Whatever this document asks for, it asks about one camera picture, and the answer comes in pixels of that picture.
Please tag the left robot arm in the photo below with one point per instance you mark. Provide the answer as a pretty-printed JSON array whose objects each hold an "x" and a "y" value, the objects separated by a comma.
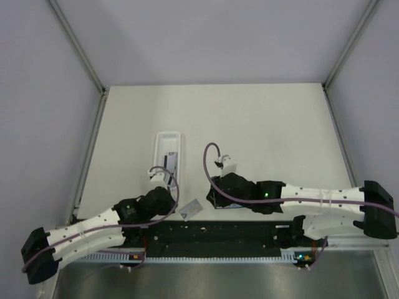
[{"x": 45, "y": 252}]

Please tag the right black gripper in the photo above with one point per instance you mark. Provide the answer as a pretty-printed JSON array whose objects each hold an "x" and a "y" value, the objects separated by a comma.
[{"x": 217, "y": 200}]

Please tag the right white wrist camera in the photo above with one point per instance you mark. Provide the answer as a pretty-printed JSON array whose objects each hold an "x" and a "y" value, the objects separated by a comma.
[{"x": 226, "y": 165}]

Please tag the right aluminium frame post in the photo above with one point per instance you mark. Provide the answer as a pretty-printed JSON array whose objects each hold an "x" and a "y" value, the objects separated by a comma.
[{"x": 362, "y": 24}]

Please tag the upper cards in basket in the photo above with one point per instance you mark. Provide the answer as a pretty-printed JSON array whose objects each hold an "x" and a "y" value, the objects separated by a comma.
[{"x": 170, "y": 162}]

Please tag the white plastic basket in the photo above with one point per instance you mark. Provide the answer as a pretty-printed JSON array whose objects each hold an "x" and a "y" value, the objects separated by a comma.
[{"x": 167, "y": 141}]

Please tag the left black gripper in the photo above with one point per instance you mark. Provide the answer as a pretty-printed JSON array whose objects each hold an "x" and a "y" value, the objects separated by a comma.
[{"x": 170, "y": 205}]

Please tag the aluminium frame post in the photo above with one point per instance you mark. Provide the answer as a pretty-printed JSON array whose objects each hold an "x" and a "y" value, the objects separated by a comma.
[
  {"x": 362, "y": 24},
  {"x": 75, "y": 44}
]

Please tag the grey slotted cable duct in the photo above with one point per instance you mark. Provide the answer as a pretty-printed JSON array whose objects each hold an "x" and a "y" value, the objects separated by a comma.
[{"x": 282, "y": 257}]

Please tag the blue card holder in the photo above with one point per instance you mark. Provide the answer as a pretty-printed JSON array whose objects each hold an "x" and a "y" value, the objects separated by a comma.
[{"x": 230, "y": 206}]

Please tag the left aluminium frame post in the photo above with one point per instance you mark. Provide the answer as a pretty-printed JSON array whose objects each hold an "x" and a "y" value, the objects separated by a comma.
[{"x": 75, "y": 44}]

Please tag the diamond print silver card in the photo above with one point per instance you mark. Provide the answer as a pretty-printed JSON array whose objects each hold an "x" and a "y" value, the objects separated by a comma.
[{"x": 190, "y": 210}]

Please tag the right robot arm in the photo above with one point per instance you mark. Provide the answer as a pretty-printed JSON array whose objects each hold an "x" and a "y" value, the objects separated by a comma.
[{"x": 316, "y": 213}]

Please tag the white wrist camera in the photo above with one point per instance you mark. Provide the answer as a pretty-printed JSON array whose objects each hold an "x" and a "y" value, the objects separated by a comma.
[
  {"x": 156, "y": 176},
  {"x": 226, "y": 165}
]

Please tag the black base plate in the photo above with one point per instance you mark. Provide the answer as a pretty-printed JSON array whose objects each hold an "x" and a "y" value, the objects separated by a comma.
[{"x": 211, "y": 238}]

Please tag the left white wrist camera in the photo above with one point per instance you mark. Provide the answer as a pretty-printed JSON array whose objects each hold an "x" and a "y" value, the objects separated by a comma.
[{"x": 156, "y": 176}]

